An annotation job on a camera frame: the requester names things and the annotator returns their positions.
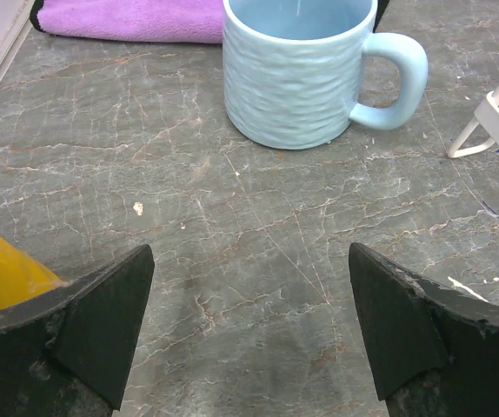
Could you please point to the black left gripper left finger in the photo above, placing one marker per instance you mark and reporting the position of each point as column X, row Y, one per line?
column 68, row 352

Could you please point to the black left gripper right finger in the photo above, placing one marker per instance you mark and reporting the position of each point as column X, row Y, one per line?
column 432, row 350

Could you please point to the light blue textured mug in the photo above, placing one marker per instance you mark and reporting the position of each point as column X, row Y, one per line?
column 292, row 70

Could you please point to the yellow plastic cup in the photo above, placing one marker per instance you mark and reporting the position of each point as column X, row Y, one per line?
column 22, row 277

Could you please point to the purple microfiber cloth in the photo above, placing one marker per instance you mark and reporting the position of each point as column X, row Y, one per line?
column 155, row 21

